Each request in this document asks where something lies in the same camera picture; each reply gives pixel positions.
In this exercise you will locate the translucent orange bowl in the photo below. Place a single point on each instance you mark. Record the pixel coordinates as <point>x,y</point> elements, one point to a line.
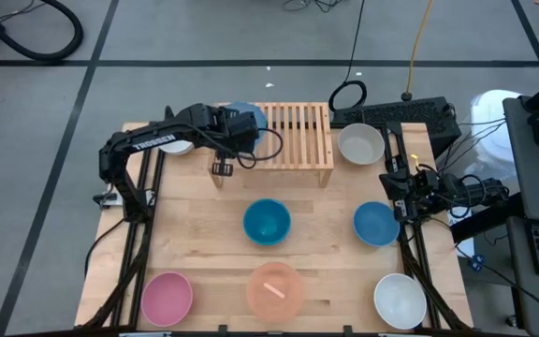
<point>275,302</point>

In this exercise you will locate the black computer case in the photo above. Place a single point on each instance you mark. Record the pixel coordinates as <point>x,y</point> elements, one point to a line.
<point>400,114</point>

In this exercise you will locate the pink bowl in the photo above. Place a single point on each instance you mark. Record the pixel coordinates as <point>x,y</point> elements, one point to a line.
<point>166,298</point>

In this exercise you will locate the grey-white bowl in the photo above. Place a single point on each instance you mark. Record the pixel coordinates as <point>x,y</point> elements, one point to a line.
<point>360,143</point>

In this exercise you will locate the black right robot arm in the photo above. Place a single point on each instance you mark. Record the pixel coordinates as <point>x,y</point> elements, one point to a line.
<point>480,189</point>

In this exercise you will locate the small yellow tag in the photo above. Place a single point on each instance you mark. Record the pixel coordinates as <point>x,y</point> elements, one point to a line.
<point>413,157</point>

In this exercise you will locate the pale blue bowl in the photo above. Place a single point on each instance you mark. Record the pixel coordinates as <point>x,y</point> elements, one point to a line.
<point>253,108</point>

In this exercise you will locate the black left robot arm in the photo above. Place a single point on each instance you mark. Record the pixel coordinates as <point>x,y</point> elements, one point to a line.
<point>152,140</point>

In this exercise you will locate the white plastic bin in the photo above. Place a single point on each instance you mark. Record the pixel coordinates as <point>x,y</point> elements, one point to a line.
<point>491,136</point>

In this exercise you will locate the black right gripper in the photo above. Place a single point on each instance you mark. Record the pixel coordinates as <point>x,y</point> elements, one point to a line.
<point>421,187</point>

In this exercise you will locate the white bowl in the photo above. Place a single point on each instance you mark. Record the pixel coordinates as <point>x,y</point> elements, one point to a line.
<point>176,149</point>
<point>400,301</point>

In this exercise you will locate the wooden slatted shelf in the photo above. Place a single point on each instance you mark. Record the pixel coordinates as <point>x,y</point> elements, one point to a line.
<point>297,136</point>

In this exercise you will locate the teal bowl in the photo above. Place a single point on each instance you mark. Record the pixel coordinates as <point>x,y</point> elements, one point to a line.
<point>266,222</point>

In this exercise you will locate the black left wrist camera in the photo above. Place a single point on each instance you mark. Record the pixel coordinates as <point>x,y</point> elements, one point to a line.
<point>245,125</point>

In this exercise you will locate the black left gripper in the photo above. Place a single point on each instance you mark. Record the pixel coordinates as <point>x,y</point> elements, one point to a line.
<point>239,146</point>

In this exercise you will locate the black aluminium table frame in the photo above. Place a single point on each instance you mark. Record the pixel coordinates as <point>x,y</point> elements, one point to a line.
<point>391,133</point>

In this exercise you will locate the white paper sheet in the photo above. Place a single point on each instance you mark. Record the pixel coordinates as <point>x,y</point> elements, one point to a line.
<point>467,248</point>

